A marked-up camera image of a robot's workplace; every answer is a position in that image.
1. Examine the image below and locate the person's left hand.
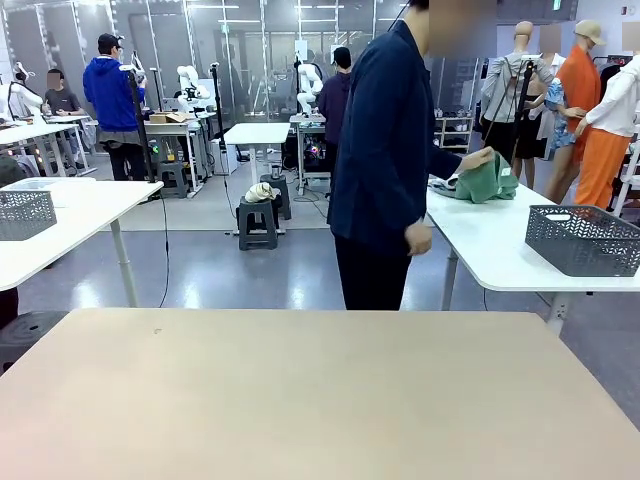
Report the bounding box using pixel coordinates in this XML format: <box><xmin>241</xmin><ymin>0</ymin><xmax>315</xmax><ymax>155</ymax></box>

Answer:
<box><xmin>457</xmin><ymin>146</ymin><xmax>496</xmax><ymax>174</ymax></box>

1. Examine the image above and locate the person's right hand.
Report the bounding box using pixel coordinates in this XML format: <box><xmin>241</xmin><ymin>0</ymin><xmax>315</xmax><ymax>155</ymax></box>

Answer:
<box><xmin>405</xmin><ymin>219</ymin><xmax>434</xmax><ymax>257</ymax></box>

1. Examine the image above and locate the green terry towel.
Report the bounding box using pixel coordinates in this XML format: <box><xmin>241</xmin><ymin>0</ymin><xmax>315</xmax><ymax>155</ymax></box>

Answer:
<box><xmin>453</xmin><ymin>149</ymin><xmax>520</xmax><ymax>205</ymax></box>

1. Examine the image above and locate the gray towel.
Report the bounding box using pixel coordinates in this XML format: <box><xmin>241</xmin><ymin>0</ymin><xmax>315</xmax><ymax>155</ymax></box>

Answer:
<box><xmin>428</xmin><ymin>175</ymin><xmax>460</xmax><ymax>197</ymax></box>

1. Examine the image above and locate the person's left forearm navy sleeve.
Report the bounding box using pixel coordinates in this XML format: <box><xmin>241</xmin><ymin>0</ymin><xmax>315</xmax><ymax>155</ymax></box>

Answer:
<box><xmin>427</xmin><ymin>144</ymin><xmax>464</xmax><ymax>176</ymax></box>

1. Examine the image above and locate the person's right forearm navy sleeve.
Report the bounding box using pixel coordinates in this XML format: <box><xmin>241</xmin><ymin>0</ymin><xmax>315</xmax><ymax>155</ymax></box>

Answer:
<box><xmin>384</xmin><ymin>174</ymin><xmax>429</xmax><ymax>229</ymax></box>

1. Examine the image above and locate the gray plastic woven basket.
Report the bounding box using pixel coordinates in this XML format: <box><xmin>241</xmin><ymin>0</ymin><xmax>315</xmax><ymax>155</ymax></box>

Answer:
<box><xmin>0</xmin><ymin>189</ymin><xmax>58</xmax><ymax>242</ymax></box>
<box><xmin>524</xmin><ymin>203</ymin><xmax>640</xmax><ymax>278</ymax></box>

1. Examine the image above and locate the white shoe shelf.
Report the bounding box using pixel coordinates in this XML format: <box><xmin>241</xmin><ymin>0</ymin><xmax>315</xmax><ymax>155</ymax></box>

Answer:
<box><xmin>433</xmin><ymin>115</ymin><xmax>475</xmax><ymax>154</ymax></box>

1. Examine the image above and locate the mannequin in black dress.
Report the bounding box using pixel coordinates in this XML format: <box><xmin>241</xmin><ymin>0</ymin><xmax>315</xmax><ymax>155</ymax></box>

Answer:
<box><xmin>513</xmin><ymin>79</ymin><xmax>550</xmax><ymax>190</ymax></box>

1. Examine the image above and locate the mannequin in gray shirt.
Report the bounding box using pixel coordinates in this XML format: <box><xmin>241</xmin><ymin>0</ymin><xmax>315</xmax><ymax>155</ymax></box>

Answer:
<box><xmin>479</xmin><ymin>20</ymin><xmax>556</xmax><ymax>176</ymax></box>

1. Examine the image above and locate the person in navy jacket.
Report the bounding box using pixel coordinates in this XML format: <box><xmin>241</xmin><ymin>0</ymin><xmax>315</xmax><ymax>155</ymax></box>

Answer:
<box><xmin>327</xmin><ymin>0</ymin><xmax>496</xmax><ymax>311</ymax></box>

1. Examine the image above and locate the mannequin in floral outfit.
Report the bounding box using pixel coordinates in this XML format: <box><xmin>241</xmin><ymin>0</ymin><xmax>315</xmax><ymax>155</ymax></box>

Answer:
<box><xmin>537</xmin><ymin>23</ymin><xmax>576</xmax><ymax>161</ymax></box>

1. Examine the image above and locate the mannequin with orange trousers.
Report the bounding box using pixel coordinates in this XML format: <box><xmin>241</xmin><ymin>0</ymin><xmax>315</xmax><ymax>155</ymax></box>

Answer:
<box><xmin>574</xmin><ymin>22</ymin><xmax>640</xmax><ymax>210</ymax></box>

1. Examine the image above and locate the mannequin in orange jacket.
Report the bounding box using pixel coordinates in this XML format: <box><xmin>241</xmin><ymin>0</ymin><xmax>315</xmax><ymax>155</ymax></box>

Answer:
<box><xmin>543</xmin><ymin>19</ymin><xmax>609</xmax><ymax>204</ymax></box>

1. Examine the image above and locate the workstation table with electronics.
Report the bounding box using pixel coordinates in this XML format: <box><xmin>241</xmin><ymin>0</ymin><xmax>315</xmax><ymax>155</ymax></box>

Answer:
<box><xmin>289</xmin><ymin>114</ymin><xmax>334</xmax><ymax>196</ymax></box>

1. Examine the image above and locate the gray plastic step stool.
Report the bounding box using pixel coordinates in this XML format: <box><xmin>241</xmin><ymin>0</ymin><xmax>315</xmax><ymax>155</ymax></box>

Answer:
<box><xmin>236</xmin><ymin>196</ymin><xmax>280</xmax><ymax>251</ymax></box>
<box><xmin>157</xmin><ymin>160</ymin><xmax>190</xmax><ymax>200</ymax></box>
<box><xmin>0</xmin><ymin>310</ymin><xmax>70</xmax><ymax>376</ymax></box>
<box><xmin>259</xmin><ymin>173</ymin><xmax>293</xmax><ymax>221</ymax></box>

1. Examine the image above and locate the person in purple hoodie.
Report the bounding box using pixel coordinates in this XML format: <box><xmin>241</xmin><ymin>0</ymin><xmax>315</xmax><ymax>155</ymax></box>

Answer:
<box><xmin>316</xmin><ymin>46</ymin><xmax>357</xmax><ymax>204</ymax></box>

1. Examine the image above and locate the clothes rack with garments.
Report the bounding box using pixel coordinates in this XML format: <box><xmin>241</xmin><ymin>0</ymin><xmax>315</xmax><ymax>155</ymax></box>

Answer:
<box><xmin>592</xmin><ymin>53</ymin><xmax>640</xmax><ymax>99</ymax></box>

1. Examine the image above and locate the beige crumpled cloth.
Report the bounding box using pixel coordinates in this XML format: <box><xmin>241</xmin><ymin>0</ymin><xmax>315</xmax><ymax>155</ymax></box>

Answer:
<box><xmin>243</xmin><ymin>182</ymin><xmax>282</xmax><ymax>205</ymax></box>

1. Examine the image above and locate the white computer tower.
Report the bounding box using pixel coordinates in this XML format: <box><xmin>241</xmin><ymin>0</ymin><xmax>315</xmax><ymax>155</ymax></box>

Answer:
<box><xmin>209</xmin><ymin>138</ymin><xmax>239</xmax><ymax>176</ymax></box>

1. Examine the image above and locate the gray workbench desk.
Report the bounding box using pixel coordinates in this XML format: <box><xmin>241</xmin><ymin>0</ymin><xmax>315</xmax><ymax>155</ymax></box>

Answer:
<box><xmin>143</xmin><ymin>117</ymin><xmax>219</xmax><ymax>194</ymax></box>

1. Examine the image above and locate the thin black stand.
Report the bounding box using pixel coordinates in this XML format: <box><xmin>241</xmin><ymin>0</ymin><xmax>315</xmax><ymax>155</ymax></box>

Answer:
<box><xmin>151</xmin><ymin>67</ymin><xmax>165</xmax><ymax>112</ymax></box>

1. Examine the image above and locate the person in blue hoodie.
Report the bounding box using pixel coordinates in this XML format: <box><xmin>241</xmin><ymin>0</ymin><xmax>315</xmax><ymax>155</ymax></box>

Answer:
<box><xmin>82</xmin><ymin>33</ymin><xmax>148</xmax><ymax>182</ymax></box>

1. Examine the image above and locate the seated person in black shirt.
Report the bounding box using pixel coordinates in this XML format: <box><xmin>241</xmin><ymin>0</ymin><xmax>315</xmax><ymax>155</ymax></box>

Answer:
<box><xmin>43</xmin><ymin>68</ymin><xmax>87</xmax><ymax>171</ymax></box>

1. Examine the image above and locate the black camera tripod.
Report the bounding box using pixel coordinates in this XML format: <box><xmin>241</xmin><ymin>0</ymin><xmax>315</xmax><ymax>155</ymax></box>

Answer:
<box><xmin>482</xmin><ymin>53</ymin><xmax>544</xmax><ymax>166</ymax></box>
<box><xmin>119</xmin><ymin>62</ymin><xmax>157</xmax><ymax>185</ymax></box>

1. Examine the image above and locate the black camera stand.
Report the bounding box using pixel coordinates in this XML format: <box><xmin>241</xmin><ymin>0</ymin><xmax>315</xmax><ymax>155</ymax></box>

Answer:
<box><xmin>209</xmin><ymin>62</ymin><xmax>229</xmax><ymax>156</ymax></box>

